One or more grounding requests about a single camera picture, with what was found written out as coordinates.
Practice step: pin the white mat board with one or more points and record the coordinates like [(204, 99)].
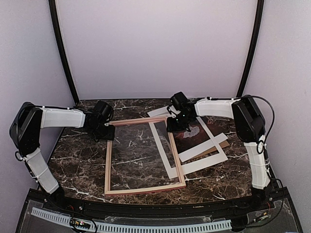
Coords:
[(213, 157)]

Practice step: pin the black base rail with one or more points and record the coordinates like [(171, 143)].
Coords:
[(277, 214)]

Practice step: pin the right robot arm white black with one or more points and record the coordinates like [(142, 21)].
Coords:
[(250, 129)]

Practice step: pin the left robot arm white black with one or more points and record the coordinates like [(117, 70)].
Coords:
[(31, 119)]

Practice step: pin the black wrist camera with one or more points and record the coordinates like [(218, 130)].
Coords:
[(179, 100), (103, 111)]

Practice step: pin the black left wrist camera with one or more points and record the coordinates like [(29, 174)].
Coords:
[(103, 111)]

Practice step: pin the black corner post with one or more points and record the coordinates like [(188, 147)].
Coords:
[(61, 50), (252, 48)]

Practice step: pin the black left corner post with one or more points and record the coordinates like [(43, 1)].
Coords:
[(61, 50)]

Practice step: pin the light wooden picture frame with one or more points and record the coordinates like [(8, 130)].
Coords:
[(178, 167)]

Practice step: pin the white slotted cable duct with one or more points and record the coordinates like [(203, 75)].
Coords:
[(101, 227)]

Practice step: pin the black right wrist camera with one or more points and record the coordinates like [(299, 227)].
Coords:
[(179, 100)]

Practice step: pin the black right corner post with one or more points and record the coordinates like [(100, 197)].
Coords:
[(252, 48)]

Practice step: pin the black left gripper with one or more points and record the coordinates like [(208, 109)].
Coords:
[(110, 136)]

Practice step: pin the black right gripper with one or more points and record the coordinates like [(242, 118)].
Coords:
[(173, 127)]

